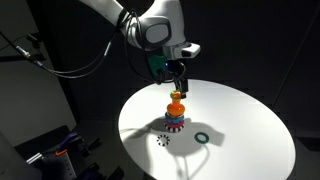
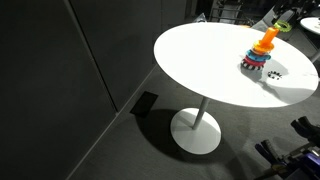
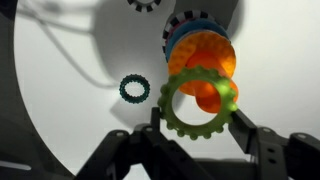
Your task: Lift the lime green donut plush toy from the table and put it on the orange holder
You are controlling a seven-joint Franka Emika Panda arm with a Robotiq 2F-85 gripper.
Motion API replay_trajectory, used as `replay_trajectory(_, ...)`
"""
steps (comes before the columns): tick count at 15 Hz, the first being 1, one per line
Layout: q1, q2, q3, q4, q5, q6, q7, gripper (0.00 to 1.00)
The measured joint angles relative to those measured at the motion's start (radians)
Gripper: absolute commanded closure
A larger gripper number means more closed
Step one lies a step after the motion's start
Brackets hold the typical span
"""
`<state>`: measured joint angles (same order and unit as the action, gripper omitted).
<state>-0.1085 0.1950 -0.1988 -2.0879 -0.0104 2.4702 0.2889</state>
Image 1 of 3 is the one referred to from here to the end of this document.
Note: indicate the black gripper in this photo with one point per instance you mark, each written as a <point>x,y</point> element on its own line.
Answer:
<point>174,68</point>

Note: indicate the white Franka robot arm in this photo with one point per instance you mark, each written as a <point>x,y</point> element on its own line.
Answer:
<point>150,23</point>

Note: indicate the orange stacking peg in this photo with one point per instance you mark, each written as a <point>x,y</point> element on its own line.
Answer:
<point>175,101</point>

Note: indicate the small orange tag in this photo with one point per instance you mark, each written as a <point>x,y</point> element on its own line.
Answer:
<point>61,153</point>

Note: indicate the perforated metal board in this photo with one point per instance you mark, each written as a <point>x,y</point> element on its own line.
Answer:
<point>65,170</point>

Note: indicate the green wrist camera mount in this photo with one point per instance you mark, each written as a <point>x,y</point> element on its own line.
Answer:
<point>156,64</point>

